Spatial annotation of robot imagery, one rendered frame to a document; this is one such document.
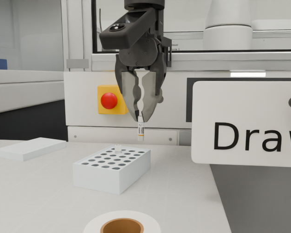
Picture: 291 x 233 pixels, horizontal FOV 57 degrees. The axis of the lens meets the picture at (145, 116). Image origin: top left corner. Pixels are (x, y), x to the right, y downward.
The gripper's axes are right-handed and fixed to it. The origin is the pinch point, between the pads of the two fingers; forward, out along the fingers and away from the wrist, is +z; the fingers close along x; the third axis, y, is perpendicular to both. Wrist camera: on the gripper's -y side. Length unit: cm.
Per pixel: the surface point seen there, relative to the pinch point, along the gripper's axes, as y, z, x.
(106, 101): 11.0, -0.9, 13.5
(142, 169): -1.6, 9.4, -1.4
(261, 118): -6.3, -1.7, -20.0
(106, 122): 17.4, 5.3, 17.6
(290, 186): 30.5, 20.7, -28.0
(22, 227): -22.2, 10.5, 4.9
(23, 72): 39, -8, 70
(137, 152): 0.0, 7.0, 0.4
